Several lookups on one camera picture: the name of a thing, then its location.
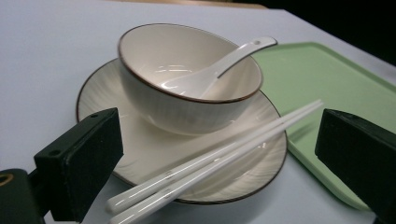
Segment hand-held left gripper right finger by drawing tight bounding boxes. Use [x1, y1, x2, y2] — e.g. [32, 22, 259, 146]
[314, 108, 396, 224]

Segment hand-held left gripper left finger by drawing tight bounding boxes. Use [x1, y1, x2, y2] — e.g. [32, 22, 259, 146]
[33, 107, 124, 223]

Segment white plate with brown rim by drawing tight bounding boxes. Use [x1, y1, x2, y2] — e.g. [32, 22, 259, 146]
[76, 58, 289, 205]

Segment light green tray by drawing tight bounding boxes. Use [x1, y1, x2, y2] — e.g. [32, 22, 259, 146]
[250, 41, 396, 212]

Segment white chopstick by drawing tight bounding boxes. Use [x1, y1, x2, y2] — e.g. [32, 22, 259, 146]
[105, 99, 323, 215]
[107, 102, 325, 224]

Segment white bowl with brown rim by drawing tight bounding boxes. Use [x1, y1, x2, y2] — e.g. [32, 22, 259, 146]
[117, 22, 264, 136]

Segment white ceramic spoon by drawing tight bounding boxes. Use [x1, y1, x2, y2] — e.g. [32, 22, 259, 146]
[161, 35, 278, 101]

